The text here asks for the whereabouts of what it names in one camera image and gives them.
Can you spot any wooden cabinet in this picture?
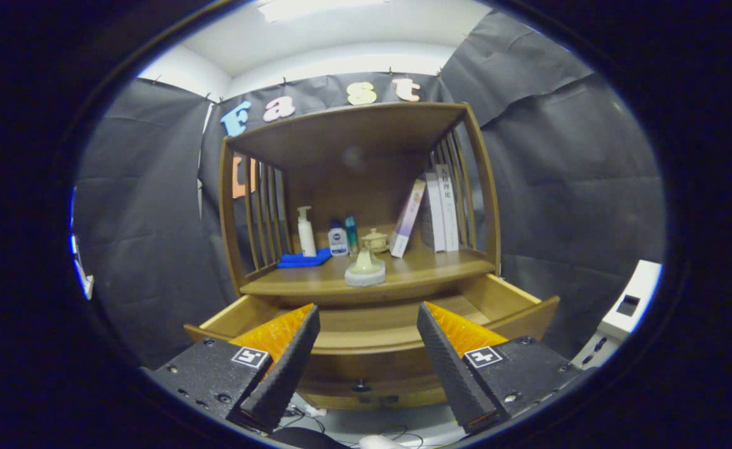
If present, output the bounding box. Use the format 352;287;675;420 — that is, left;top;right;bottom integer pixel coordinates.
183;102;561;411

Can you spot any black backdrop cloth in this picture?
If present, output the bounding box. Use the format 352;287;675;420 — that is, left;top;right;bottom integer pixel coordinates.
70;9;666;369

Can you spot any wooden countertop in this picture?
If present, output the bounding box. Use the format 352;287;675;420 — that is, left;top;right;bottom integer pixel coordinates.
240;246;496;297

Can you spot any blue cloth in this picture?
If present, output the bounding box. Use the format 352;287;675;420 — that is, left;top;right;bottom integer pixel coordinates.
277;248;332;269

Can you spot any purple and white book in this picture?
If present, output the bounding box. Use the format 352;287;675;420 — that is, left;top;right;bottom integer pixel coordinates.
389;179;426;259

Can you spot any wooden drawer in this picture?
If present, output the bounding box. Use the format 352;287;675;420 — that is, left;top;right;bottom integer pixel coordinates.
183;273;561;393

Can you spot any white bottle with blue cap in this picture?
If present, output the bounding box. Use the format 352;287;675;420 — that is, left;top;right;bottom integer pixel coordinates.
328;221;349;257

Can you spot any white appliance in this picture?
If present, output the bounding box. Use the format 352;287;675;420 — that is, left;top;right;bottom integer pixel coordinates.
571;260;663;370

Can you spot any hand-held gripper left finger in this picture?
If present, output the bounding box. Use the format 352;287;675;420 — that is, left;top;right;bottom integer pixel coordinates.
143;304;321;434

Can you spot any white pump bottle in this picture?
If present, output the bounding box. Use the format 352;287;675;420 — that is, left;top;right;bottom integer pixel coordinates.
297;206;317;258

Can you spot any black cable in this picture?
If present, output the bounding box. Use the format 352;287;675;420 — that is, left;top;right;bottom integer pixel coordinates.
282;402;329;432

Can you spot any beige lidded teacup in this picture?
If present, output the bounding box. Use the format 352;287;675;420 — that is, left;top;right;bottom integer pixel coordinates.
362;228;390;254

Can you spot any white book with black lettering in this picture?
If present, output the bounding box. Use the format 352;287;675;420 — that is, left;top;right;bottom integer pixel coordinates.
436;163;460;252

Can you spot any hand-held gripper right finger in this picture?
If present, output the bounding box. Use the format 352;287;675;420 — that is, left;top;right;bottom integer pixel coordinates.
417;302;594;434

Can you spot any green soap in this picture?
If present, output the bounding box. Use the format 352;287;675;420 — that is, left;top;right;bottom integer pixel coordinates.
344;245;387;287

